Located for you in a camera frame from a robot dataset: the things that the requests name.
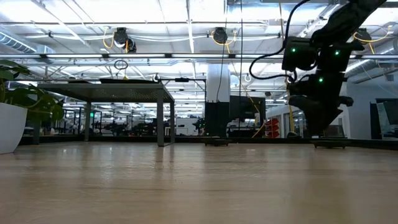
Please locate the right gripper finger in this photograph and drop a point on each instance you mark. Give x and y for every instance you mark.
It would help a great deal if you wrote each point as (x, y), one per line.
(325, 115)
(308, 109)

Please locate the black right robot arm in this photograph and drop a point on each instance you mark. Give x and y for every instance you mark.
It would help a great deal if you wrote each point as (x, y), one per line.
(351, 18)

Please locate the white column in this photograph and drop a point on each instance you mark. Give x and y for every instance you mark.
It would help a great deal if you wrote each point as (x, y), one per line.
(217, 84)

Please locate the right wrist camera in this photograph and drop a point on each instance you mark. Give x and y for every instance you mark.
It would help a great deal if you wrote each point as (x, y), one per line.
(298, 56)

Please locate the dark wall board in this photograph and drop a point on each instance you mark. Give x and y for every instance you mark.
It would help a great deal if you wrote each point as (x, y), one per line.
(388, 115)

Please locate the black cabinet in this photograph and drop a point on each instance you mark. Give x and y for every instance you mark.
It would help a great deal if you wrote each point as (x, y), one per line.
(216, 119)

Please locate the red storage bins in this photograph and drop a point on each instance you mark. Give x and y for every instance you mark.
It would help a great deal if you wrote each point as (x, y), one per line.
(273, 127)

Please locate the silver ventilation duct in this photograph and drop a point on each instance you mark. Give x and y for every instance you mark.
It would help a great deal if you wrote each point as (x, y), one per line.
(15, 43)
(367, 67)

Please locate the green plant in white pot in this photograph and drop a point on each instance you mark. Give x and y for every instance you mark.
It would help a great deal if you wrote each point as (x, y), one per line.
(11, 127)

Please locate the grey perforated metal shelf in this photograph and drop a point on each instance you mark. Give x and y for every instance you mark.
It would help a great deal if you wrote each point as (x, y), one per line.
(109, 91)

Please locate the black monitor screen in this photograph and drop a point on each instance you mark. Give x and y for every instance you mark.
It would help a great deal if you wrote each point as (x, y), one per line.
(245, 107)

